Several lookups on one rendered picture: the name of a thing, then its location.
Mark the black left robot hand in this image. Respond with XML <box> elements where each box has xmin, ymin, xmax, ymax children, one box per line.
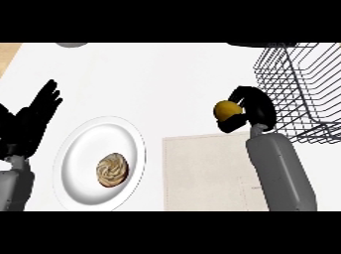
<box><xmin>0</xmin><ymin>78</ymin><xmax>65</xmax><ymax>162</ymax></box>

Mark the beige placemat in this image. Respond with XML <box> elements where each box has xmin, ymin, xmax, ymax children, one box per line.
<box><xmin>161</xmin><ymin>131</ymin><xmax>270</xmax><ymax>212</ymax></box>

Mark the white round plate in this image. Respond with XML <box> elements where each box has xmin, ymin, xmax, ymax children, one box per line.
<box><xmin>53</xmin><ymin>115</ymin><xmax>148</xmax><ymax>212</ymax></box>

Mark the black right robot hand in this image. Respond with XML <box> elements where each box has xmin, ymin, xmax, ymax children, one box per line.
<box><xmin>217</xmin><ymin>85</ymin><xmax>278</xmax><ymax>134</ymax></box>

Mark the black wire basket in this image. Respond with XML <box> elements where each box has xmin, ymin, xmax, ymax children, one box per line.
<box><xmin>252</xmin><ymin>43</ymin><xmax>341</xmax><ymax>145</ymax></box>

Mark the grey round object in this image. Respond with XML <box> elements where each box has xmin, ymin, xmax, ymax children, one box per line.
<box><xmin>55</xmin><ymin>43</ymin><xmax>89</xmax><ymax>49</ymax></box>

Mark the yellow lemon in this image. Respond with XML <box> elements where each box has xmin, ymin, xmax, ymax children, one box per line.
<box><xmin>213</xmin><ymin>100</ymin><xmax>245</xmax><ymax>122</ymax></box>

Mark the cream frosted cupcake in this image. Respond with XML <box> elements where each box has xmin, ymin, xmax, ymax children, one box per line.
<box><xmin>94</xmin><ymin>152</ymin><xmax>130</xmax><ymax>189</ymax></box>

